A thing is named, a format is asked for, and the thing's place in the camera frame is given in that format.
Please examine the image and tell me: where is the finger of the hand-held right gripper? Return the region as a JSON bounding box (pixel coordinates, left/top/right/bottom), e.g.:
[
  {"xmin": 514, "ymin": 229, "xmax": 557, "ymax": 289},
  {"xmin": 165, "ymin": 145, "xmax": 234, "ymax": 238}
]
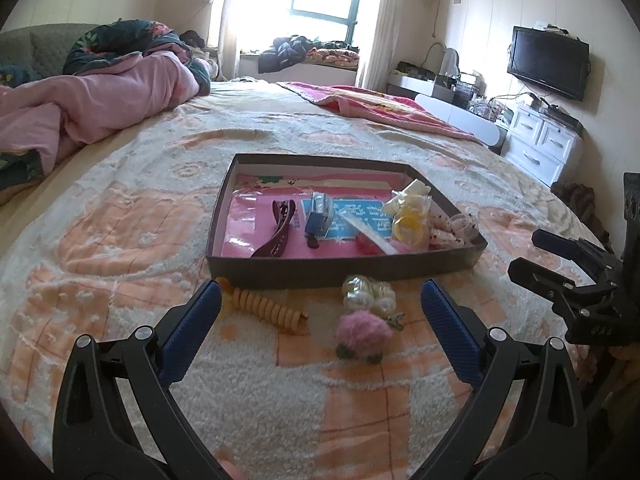
[
  {"xmin": 531, "ymin": 229, "xmax": 618, "ymax": 273},
  {"xmin": 507, "ymin": 257, "xmax": 603, "ymax": 318}
]

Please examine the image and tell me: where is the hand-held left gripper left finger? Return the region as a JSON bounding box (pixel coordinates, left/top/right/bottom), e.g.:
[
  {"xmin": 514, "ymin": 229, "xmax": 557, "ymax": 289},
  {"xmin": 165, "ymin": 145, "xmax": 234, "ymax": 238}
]
[{"xmin": 51, "ymin": 279, "xmax": 236, "ymax": 480}]

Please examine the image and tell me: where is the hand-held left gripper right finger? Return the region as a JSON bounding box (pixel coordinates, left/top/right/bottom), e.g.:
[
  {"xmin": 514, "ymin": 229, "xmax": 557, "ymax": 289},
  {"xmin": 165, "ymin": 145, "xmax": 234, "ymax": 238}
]
[{"xmin": 415, "ymin": 279, "xmax": 589, "ymax": 480}]

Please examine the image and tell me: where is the orange spiral hair tie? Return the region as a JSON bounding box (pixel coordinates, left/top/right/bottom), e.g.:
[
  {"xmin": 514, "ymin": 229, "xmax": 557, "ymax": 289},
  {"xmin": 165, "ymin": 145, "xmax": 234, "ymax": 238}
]
[{"xmin": 216, "ymin": 277, "xmax": 309, "ymax": 336}]

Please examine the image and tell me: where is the pearl hair clip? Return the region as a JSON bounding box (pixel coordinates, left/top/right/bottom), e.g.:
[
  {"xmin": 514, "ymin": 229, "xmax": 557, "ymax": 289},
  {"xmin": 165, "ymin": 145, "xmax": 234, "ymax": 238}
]
[{"xmin": 341, "ymin": 274, "xmax": 396, "ymax": 314}]

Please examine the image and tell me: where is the pink fluffy hair clip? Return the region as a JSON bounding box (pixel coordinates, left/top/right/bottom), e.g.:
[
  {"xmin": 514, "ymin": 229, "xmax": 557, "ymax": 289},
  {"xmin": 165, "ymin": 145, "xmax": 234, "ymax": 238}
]
[{"xmin": 334, "ymin": 309, "xmax": 406, "ymax": 364}]

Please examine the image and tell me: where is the yellow scrunchie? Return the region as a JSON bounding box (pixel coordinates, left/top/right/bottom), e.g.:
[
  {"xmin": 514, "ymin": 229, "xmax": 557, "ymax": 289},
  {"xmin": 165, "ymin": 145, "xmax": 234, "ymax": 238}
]
[{"xmin": 391, "ymin": 209, "xmax": 432, "ymax": 249}]

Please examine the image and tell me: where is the shallow dark cardboard box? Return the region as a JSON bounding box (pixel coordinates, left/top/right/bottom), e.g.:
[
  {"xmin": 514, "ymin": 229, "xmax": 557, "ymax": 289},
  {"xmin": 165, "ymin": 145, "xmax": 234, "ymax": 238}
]
[{"xmin": 206, "ymin": 153, "xmax": 489, "ymax": 291}]

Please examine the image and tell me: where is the brown hair claw clip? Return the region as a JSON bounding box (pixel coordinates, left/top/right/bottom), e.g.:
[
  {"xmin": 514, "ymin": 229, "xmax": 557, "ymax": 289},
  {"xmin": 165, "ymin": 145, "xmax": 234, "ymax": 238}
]
[{"xmin": 249, "ymin": 199, "xmax": 297, "ymax": 260}]

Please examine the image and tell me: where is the dark brown cloth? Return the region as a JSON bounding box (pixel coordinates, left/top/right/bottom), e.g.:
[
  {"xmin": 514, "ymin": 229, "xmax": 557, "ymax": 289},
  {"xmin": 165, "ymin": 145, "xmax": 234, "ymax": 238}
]
[{"xmin": 549, "ymin": 182, "xmax": 609, "ymax": 242}]

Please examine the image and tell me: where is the cream orange bedspread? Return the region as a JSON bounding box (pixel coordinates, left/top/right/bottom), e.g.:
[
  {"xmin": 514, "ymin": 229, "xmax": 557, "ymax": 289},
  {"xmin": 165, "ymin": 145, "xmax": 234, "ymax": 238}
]
[{"xmin": 0, "ymin": 79, "xmax": 617, "ymax": 480}]

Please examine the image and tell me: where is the white drawer cabinet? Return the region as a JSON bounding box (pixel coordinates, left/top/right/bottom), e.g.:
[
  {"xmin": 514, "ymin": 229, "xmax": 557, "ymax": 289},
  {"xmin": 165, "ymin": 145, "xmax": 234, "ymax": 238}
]
[{"xmin": 502, "ymin": 102, "xmax": 584, "ymax": 187}]

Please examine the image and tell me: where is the pink packet with blue label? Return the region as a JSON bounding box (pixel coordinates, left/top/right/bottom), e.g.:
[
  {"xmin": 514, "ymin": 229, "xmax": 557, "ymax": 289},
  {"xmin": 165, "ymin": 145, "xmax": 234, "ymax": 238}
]
[{"xmin": 225, "ymin": 174, "xmax": 426, "ymax": 257}]

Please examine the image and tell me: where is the black set-top box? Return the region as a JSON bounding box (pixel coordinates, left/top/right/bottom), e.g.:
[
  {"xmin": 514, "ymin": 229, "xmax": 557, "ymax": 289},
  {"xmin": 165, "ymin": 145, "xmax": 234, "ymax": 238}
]
[{"xmin": 536, "ymin": 104, "xmax": 584, "ymax": 127}]

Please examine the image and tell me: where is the white desk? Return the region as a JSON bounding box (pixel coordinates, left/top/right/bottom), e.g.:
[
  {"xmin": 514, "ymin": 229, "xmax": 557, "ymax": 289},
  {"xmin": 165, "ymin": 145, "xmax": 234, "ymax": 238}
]
[{"xmin": 386, "ymin": 66, "xmax": 509, "ymax": 157}]

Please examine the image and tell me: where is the pink blanket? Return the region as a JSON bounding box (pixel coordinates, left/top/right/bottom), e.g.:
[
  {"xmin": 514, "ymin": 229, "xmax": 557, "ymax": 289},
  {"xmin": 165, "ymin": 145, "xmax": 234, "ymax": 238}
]
[{"xmin": 276, "ymin": 81, "xmax": 482, "ymax": 147}]

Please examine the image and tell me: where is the pink floral quilt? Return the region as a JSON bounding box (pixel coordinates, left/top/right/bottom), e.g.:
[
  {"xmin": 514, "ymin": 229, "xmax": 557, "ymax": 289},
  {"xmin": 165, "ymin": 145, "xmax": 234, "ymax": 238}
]
[{"xmin": 0, "ymin": 18, "xmax": 214, "ymax": 207}]

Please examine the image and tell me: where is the pile of clothes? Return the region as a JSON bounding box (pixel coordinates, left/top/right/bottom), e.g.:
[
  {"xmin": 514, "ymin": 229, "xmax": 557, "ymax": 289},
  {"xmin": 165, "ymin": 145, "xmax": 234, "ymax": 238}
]
[{"xmin": 256, "ymin": 34, "xmax": 362, "ymax": 74}]

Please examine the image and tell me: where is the sheer white curtain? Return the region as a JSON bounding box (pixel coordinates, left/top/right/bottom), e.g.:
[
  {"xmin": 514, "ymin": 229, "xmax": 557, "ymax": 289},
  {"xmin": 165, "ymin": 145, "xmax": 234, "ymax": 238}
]
[
  {"xmin": 201, "ymin": 0, "xmax": 242, "ymax": 82},
  {"xmin": 354, "ymin": 0, "xmax": 409, "ymax": 92}
]

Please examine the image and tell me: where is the green padded headboard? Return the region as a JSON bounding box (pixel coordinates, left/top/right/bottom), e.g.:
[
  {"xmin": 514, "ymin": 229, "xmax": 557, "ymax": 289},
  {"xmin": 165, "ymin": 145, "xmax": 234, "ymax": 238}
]
[{"xmin": 0, "ymin": 22, "xmax": 98, "ymax": 77}]

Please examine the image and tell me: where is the black wall television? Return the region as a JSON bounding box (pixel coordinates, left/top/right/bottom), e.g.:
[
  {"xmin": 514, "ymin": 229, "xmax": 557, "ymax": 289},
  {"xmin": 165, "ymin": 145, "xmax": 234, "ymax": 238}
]
[{"xmin": 506, "ymin": 25, "xmax": 590, "ymax": 103}]

